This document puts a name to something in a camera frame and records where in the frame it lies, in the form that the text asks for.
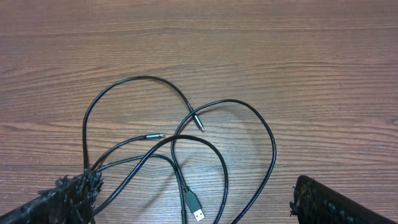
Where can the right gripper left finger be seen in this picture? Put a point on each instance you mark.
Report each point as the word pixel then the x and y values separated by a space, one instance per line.
pixel 72 200

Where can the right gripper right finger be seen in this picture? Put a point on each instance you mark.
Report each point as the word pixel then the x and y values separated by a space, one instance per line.
pixel 315 203

